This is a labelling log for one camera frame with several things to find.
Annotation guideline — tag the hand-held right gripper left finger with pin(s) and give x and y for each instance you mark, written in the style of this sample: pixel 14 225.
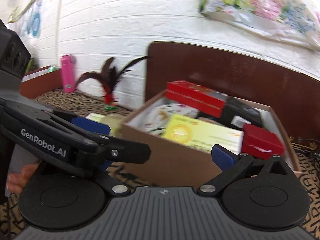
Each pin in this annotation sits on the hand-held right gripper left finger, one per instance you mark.
pixel 105 165

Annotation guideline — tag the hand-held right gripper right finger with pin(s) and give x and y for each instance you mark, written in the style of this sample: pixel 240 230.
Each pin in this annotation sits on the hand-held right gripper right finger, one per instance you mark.
pixel 222 157

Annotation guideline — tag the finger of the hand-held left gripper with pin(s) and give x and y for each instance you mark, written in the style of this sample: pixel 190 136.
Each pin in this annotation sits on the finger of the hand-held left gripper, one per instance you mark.
pixel 130 151
pixel 87 125

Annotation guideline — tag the pale yellow packet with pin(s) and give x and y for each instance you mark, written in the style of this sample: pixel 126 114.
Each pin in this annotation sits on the pale yellow packet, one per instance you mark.
pixel 117 127

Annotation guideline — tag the large cardboard box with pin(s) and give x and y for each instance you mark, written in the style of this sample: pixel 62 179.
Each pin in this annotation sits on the large cardboard box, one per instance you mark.
pixel 162 162

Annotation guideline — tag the person's left hand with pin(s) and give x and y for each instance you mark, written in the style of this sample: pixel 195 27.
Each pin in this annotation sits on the person's left hand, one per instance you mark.
pixel 21 177

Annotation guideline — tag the patterned table mat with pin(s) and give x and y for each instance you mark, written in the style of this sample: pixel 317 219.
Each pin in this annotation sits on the patterned table mat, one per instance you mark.
pixel 75 102

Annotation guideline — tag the dark feather shuttlecock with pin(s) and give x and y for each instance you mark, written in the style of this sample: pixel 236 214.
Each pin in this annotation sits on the dark feather shuttlecock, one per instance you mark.
pixel 108 90

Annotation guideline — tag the yellow-green flat box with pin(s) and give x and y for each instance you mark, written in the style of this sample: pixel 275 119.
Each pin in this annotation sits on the yellow-green flat box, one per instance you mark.
pixel 190 130

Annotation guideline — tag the small red box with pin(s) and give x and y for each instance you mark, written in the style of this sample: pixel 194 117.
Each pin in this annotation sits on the small red box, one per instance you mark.
pixel 262 140

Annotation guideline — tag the floral plate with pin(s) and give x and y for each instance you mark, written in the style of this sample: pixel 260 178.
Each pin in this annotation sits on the floral plate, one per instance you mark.
pixel 162 115

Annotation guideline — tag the black box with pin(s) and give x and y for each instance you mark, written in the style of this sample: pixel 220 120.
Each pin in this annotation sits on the black box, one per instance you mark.
pixel 235 110

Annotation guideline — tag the pink water bottle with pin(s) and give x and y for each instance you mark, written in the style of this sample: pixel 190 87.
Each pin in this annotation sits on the pink water bottle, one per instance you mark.
pixel 67 75

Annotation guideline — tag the small cardboard box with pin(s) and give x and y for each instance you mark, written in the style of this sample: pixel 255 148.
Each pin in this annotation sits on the small cardboard box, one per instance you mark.
pixel 42 82

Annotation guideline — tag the long red gift box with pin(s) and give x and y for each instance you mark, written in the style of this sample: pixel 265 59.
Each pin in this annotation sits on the long red gift box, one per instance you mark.
pixel 195 97

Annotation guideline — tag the green packet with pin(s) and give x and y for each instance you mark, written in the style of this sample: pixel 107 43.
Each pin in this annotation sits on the green packet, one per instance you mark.
pixel 51 69

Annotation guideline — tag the dark brown wooden board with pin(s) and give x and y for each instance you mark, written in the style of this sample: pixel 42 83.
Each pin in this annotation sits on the dark brown wooden board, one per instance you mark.
pixel 225 67

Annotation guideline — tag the floral plastic bag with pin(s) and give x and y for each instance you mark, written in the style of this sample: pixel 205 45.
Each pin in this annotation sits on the floral plastic bag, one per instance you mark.
pixel 262 2

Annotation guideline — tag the blue wall poster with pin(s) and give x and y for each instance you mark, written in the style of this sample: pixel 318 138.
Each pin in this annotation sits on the blue wall poster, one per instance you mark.
pixel 32 20

